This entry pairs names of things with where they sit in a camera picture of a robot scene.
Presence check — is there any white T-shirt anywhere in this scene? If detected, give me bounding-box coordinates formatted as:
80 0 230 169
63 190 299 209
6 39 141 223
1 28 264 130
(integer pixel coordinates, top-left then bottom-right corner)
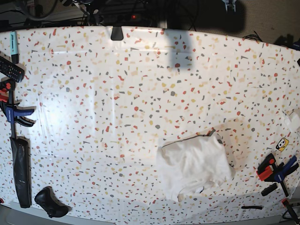
156 131 235 203

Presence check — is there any terrazzo pattern tablecloth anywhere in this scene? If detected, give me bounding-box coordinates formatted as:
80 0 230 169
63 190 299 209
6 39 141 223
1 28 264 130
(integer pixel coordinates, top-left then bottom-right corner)
0 26 300 225

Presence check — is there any black table clip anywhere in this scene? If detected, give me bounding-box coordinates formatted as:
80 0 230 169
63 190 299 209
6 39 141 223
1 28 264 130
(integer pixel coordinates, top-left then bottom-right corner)
111 26 124 41

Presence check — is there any blue right bar clamp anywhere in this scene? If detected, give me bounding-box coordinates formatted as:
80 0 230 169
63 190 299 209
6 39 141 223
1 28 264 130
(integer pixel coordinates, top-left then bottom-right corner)
256 153 300 225

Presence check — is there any blue bar clamp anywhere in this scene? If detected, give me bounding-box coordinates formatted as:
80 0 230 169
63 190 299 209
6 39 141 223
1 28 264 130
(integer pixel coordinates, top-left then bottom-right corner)
0 79 35 139
256 153 300 225

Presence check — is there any black game controller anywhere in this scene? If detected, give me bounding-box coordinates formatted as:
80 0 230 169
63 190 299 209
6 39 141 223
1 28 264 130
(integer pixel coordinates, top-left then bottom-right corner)
34 186 71 218

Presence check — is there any yellow cartoon sticker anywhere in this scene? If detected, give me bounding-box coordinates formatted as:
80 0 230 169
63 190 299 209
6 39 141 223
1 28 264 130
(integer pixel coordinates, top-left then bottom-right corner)
276 137 289 152

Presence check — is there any blue left bar clamp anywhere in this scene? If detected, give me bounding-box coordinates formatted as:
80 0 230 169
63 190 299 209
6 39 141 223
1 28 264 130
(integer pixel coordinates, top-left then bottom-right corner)
0 79 35 139

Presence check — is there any black remote control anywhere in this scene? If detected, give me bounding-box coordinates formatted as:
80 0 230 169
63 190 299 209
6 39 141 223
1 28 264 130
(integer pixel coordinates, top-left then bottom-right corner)
0 56 25 83

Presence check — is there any teal highlighter pen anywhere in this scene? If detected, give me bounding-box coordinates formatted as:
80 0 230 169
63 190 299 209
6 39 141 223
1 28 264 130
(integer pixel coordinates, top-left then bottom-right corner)
10 31 19 64

